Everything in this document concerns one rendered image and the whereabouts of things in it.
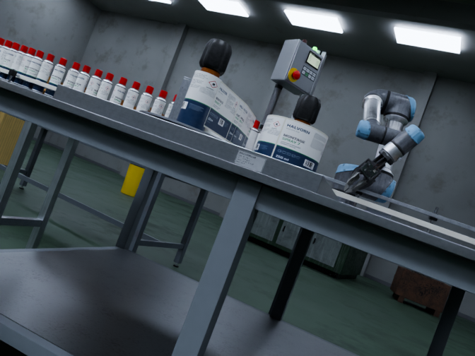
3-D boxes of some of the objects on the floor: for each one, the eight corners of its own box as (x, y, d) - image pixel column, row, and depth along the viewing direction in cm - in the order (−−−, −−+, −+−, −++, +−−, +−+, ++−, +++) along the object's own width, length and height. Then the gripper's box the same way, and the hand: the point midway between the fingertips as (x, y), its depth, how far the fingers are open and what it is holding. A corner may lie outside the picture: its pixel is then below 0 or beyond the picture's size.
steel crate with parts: (389, 293, 851) (399, 263, 853) (444, 316, 806) (455, 285, 808) (383, 295, 777) (394, 263, 779) (444, 321, 732) (456, 287, 733)
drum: (128, 196, 823) (140, 166, 824) (114, 189, 840) (126, 160, 842) (141, 198, 855) (153, 170, 856) (127, 193, 872) (138, 164, 874)
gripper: (379, 145, 173) (336, 181, 176) (396, 162, 171) (351, 198, 173) (379, 149, 181) (337, 184, 184) (394, 166, 179) (352, 200, 181)
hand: (347, 189), depth 181 cm, fingers closed
